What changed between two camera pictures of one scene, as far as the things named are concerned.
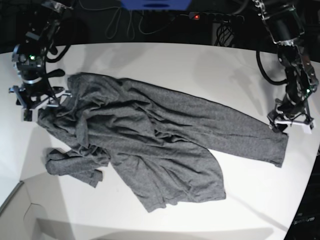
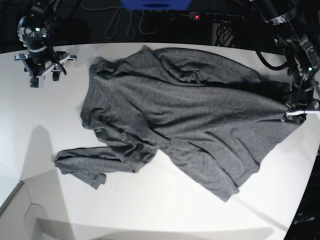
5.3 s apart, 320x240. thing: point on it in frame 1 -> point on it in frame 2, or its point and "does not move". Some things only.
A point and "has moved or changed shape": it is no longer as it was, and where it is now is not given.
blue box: x=157 y=5 does not move
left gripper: x=32 y=96 -> x=36 y=68
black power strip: x=220 y=17 does not move
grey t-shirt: x=163 y=141 has moved or changed shape
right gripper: x=291 y=111 -> x=302 y=102
